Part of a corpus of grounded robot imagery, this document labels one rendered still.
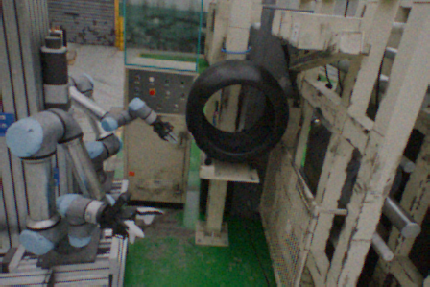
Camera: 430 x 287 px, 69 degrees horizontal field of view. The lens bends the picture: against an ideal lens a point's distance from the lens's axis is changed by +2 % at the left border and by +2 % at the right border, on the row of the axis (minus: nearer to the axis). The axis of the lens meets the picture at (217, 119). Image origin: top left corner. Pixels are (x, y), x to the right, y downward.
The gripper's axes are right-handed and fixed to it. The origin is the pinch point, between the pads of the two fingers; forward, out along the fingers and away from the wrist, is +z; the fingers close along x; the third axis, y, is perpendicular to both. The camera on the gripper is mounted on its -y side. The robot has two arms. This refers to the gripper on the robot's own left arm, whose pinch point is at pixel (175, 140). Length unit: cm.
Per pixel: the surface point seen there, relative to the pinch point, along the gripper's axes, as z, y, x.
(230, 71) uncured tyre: -15, 40, 36
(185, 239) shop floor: 80, -51, -38
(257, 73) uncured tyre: -4, 48, 42
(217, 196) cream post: 67, -25, -2
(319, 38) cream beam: -11, 86, 48
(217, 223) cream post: 86, -33, -16
